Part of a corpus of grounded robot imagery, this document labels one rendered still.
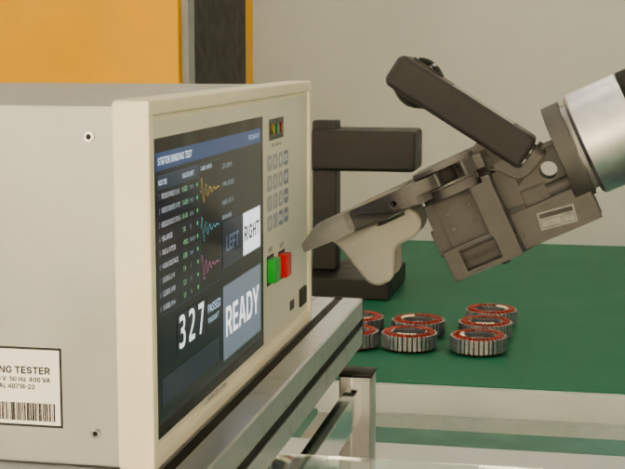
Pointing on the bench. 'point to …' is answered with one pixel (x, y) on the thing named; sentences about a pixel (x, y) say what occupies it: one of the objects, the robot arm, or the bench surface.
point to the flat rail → (337, 424)
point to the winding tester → (125, 259)
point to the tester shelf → (268, 395)
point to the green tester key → (273, 270)
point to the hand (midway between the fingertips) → (314, 232)
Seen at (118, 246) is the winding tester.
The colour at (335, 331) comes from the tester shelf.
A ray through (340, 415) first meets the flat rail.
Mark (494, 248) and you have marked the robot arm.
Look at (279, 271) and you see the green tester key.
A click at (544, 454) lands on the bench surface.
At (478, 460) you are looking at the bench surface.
